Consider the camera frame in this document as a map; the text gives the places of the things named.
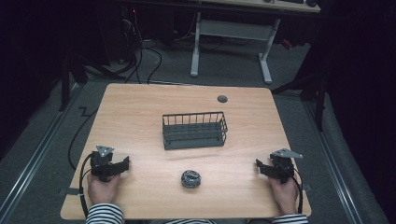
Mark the person's left hand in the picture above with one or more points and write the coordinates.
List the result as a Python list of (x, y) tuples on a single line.
[(102, 189)]

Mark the white frame desk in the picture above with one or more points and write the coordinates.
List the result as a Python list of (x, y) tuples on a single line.
[(233, 31)]

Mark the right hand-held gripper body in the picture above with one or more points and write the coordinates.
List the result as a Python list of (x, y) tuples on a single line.
[(281, 166)]

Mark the metal floor rail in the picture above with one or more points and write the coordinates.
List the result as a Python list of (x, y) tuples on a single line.
[(334, 161), (28, 165)]

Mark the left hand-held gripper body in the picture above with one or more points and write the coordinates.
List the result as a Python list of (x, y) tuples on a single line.
[(101, 161)]

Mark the steel wool scrubber ball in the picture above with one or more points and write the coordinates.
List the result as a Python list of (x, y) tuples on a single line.
[(190, 179)]

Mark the person's striped shirt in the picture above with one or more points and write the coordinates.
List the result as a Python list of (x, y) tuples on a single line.
[(190, 221)]

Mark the person's right hand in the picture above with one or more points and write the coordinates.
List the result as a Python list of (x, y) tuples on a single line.
[(285, 196)]

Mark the black stand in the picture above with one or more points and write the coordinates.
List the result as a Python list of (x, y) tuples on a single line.
[(70, 77), (314, 84)]

